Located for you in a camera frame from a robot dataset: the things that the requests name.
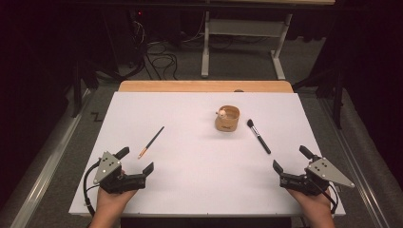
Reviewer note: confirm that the black makeup brush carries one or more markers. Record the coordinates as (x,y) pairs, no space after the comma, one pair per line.
(259,137)

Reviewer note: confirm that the person's left hand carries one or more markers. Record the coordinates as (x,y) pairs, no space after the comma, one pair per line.
(109,204)

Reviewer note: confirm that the white metal desk frame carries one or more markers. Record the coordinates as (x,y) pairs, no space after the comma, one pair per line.
(205,57)

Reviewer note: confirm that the person's right hand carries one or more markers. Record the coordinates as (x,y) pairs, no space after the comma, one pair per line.
(315,205)

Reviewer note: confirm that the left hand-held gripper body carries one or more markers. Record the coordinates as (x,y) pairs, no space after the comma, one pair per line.
(109,167)

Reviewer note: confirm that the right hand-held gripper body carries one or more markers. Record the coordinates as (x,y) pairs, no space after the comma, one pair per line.
(323,172)

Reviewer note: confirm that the yellow bear pen holder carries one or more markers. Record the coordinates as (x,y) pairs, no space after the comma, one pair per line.
(226,125)

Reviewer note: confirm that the dark equipment with red light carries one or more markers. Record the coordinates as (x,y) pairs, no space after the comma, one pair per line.
(138,31)

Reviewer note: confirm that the thin black orange-tipped brush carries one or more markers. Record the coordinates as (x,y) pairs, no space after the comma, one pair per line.
(152,141)

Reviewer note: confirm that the aluminium floor rail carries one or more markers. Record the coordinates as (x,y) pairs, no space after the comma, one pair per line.
(361,164)
(50,167)

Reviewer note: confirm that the black metal stand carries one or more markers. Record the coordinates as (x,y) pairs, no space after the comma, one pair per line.
(77,91)
(338,101)

